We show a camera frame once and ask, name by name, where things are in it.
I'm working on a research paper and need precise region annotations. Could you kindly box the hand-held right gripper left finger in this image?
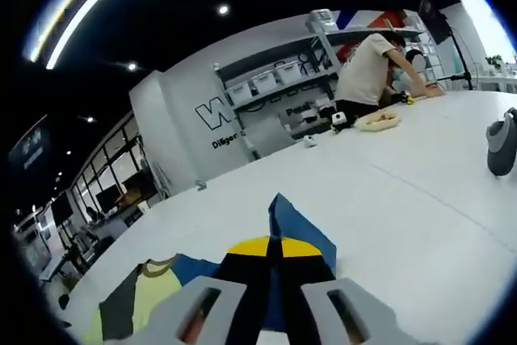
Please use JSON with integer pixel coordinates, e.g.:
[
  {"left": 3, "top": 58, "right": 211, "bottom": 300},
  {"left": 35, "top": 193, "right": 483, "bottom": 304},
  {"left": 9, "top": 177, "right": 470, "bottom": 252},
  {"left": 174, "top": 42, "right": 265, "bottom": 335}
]
[{"left": 135, "top": 234, "right": 280, "bottom": 345}]

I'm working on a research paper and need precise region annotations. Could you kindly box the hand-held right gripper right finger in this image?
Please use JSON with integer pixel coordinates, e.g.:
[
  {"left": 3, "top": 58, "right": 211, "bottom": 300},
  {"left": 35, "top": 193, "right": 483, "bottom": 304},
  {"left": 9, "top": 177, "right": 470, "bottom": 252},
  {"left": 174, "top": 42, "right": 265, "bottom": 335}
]
[{"left": 277, "top": 238, "right": 406, "bottom": 345}]

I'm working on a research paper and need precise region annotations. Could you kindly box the yellow blue grey garment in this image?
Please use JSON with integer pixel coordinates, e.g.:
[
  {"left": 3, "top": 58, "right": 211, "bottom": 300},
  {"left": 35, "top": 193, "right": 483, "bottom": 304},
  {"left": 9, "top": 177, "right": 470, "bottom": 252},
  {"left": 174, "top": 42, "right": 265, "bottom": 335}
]
[{"left": 82, "top": 193, "right": 338, "bottom": 345}]

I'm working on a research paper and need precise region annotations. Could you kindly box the grey mesh chair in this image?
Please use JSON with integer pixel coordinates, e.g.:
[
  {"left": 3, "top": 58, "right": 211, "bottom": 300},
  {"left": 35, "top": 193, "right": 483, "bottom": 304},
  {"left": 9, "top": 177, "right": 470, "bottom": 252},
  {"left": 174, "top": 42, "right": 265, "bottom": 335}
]
[{"left": 245, "top": 114, "right": 296, "bottom": 161}]

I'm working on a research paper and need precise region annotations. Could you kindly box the black computer monitor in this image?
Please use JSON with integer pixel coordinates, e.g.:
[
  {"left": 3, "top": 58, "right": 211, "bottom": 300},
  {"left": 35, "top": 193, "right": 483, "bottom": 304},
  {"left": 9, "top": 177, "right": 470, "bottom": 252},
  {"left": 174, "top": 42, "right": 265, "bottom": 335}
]
[{"left": 95, "top": 184, "right": 121, "bottom": 213}]

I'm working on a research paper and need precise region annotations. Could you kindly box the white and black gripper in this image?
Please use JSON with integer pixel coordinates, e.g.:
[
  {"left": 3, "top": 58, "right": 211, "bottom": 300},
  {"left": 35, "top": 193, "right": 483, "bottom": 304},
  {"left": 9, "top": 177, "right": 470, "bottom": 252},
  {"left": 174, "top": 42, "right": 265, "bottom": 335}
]
[{"left": 330, "top": 110, "right": 357, "bottom": 133}]

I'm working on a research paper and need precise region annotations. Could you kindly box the row of white storage bins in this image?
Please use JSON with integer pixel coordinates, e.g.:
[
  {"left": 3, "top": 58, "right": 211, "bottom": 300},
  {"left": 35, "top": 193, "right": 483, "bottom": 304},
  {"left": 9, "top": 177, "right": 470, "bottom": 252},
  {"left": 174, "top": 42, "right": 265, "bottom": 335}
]
[{"left": 225, "top": 61, "right": 303, "bottom": 104}]

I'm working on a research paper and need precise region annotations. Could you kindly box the grey metal shelving unit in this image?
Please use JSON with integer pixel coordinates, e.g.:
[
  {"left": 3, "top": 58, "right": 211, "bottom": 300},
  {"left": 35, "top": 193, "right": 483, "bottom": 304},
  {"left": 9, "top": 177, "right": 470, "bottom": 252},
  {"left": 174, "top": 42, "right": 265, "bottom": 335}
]
[{"left": 212, "top": 8, "right": 439, "bottom": 160}]

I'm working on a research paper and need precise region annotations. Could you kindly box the grey plastic device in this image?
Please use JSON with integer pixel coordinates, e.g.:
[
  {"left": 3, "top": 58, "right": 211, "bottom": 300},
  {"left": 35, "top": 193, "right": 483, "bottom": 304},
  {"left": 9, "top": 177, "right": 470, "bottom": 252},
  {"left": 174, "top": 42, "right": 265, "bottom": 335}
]
[{"left": 485, "top": 107, "right": 517, "bottom": 178}]

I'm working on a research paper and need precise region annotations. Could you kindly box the black hanging banner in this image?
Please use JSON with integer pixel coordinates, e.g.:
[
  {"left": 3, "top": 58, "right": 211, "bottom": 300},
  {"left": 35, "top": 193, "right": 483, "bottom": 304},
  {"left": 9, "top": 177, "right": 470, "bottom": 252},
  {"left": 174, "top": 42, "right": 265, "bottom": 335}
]
[{"left": 7, "top": 116, "right": 53, "bottom": 169}]

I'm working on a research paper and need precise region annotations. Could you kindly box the black screen on stand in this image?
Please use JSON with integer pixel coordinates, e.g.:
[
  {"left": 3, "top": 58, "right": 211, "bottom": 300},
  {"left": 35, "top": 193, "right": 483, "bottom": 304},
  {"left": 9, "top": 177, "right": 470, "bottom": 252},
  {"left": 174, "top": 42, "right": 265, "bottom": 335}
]
[{"left": 417, "top": 0, "right": 476, "bottom": 91}]

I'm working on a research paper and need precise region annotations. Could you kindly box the ceiling light strip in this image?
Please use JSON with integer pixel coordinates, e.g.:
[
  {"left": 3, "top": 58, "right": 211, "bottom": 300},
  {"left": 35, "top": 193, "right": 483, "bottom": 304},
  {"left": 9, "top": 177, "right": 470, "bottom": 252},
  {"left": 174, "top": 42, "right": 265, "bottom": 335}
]
[{"left": 23, "top": 0, "right": 141, "bottom": 70}]

